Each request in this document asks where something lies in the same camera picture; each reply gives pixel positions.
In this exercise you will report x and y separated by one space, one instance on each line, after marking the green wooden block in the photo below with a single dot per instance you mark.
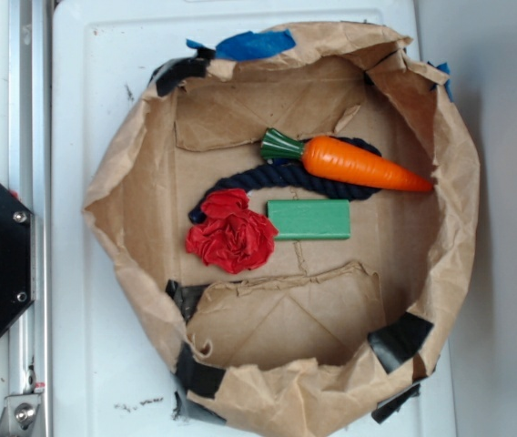
310 219

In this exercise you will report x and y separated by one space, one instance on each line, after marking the orange toy carrot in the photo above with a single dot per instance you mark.
337 160

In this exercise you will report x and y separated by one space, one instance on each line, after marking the black tape bottom right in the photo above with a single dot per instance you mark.
392 405

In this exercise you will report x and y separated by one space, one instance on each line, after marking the black tape lower left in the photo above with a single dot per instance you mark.
202 379

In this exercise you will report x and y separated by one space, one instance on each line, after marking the aluminium rail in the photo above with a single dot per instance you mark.
30 25

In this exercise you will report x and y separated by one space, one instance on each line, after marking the black tape lower right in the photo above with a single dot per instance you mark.
400 341

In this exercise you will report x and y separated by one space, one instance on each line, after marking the metal corner bracket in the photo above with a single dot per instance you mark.
22 416

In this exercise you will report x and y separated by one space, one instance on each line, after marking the brown paper bag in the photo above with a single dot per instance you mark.
292 334

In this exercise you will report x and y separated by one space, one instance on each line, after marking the black tape upper left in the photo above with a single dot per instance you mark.
168 76

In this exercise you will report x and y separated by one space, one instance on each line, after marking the black tape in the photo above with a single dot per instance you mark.
202 379
186 298
400 341
168 76
392 405

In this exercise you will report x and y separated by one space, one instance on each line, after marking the black tape inner left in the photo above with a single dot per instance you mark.
186 298

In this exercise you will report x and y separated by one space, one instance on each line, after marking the red paper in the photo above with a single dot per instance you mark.
232 236

